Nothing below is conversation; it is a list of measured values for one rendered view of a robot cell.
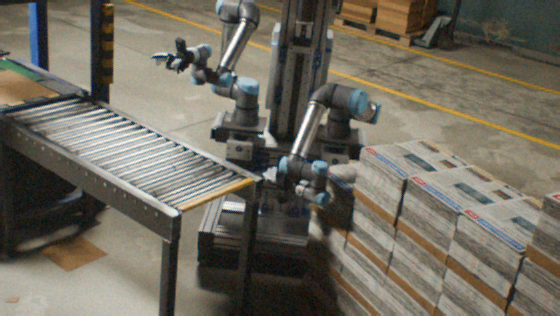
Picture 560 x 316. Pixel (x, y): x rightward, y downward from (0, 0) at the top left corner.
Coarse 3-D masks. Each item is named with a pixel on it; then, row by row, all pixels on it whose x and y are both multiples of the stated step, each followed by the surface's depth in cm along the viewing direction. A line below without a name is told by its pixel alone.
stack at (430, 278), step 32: (320, 224) 321; (352, 224) 299; (384, 224) 279; (352, 256) 301; (384, 256) 282; (416, 256) 265; (320, 288) 329; (384, 288) 284; (416, 288) 267; (448, 288) 251
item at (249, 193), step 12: (84, 96) 373; (108, 108) 362; (132, 120) 351; (156, 132) 340; (180, 144) 331; (192, 144) 331; (204, 156) 321; (216, 156) 323; (228, 168) 313; (240, 168) 314; (240, 192) 312; (252, 192) 307
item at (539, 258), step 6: (528, 246) 217; (528, 252) 217; (534, 252) 215; (540, 252) 213; (534, 258) 215; (540, 258) 213; (546, 258) 211; (540, 264) 213; (546, 264) 211; (552, 264) 209; (558, 264) 207; (546, 270) 212; (552, 270) 210; (558, 270) 208; (558, 276) 208; (510, 306) 226; (510, 312) 226; (516, 312) 224
